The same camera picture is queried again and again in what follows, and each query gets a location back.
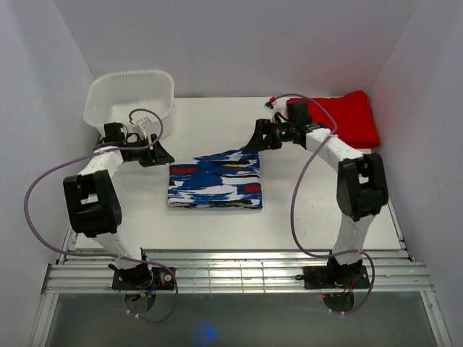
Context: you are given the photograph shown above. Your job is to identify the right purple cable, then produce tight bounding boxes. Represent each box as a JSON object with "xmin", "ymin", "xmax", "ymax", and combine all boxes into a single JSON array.
[{"xmin": 269, "ymin": 93, "xmax": 373, "ymax": 316}]

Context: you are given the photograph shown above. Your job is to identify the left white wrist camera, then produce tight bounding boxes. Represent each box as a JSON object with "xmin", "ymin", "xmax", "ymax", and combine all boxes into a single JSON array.
[{"xmin": 134, "ymin": 117, "xmax": 152, "ymax": 138}]

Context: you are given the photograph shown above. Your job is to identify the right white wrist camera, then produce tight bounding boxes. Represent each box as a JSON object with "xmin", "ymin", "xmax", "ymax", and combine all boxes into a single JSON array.
[{"xmin": 263, "ymin": 100, "xmax": 285, "ymax": 116}]

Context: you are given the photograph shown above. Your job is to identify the red folded trousers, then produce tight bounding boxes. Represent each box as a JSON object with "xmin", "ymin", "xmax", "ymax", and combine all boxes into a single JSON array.
[{"xmin": 307, "ymin": 90, "xmax": 381, "ymax": 149}]

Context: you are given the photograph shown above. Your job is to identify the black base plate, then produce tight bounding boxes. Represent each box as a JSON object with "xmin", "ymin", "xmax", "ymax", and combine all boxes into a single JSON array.
[
  {"xmin": 296, "ymin": 266, "xmax": 370, "ymax": 290},
  {"xmin": 111, "ymin": 267, "xmax": 175, "ymax": 291}
]

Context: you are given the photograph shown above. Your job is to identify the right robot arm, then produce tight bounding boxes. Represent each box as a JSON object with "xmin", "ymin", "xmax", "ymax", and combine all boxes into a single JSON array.
[{"xmin": 246, "ymin": 98, "xmax": 388, "ymax": 289}]

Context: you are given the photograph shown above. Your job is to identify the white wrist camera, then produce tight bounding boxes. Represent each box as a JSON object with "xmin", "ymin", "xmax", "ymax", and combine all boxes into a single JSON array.
[
  {"xmin": 263, "ymin": 100, "xmax": 285, "ymax": 116},
  {"xmin": 134, "ymin": 117, "xmax": 152, "ymax": 138}
]

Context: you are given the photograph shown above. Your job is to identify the aluminium rail frame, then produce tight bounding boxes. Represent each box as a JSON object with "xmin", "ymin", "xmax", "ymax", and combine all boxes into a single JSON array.
[{"xmin": 30, "ymin": 231, "xmax": 453, "ymax": 347}]

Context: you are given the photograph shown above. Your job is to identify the blue patterned trousers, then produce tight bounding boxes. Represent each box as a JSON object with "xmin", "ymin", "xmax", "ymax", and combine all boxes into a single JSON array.
[{"xmin": 167, "ymin": 148, "xmax": 263, "ymax": 210}]

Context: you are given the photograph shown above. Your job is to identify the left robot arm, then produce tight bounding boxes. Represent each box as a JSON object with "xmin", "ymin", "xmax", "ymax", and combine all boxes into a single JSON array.
[{"xmin": 63, "ymin": 122, "xmax": 174, "ymax": 290}]

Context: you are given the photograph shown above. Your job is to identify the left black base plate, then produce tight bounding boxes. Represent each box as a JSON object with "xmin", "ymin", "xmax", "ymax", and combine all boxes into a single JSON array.
[{"xmin": 111, "ymin": 267, "xmax": 175, "ymax": 291}]

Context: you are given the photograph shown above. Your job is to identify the white plastic basin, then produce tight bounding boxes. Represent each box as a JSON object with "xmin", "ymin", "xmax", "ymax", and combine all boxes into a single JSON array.
[{"xmin": 83, "ymin": 69, "xmax": 174, "ymax": 138}]

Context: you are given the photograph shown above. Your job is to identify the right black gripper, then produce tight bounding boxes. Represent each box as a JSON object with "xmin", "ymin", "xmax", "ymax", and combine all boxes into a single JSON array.
[{"xmin": 243, "ymin": 119, "xmax": 295, "ymax": 153}]

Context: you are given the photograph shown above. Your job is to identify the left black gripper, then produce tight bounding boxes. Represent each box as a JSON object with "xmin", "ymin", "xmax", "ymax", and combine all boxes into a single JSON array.
[{"xmin": 125, "ymin": 134, "xmax": 174, "ymax": 168}]

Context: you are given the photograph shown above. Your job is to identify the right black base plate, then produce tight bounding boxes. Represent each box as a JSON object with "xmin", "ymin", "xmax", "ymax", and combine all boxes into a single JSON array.
[{"xmin": 296, "ymin": 266, "xmax": 370, "ymax": 290}]

